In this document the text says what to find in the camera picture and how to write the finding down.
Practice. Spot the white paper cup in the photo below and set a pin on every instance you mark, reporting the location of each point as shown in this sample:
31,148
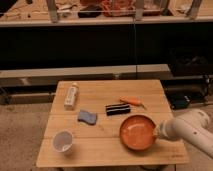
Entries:
62,142

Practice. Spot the orange ceramic bowl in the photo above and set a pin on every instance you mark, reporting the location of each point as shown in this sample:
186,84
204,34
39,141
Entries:
137,132

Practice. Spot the white plastic bottle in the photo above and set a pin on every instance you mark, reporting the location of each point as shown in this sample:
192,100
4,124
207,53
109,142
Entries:
71,96

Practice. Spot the red cloth in background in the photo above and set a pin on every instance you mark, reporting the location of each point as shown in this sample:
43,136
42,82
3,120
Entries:
117,8

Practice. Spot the blue sponge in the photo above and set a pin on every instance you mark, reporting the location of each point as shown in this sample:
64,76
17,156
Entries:
87,117

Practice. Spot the long wooden bench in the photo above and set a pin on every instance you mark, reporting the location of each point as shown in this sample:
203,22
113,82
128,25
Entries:
50,76

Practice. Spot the wooden table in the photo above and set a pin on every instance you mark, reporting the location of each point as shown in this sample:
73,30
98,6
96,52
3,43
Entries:
99,144

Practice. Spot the black white striped block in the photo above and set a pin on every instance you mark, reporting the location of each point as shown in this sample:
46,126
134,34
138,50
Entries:
115,109

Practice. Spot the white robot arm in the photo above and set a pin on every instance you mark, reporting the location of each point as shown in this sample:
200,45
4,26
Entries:
191,127

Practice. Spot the orange toy carrot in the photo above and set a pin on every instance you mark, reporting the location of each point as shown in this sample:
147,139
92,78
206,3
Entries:
132,101

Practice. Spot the black object on floor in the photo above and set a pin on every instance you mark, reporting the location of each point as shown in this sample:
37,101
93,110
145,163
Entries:
179,102

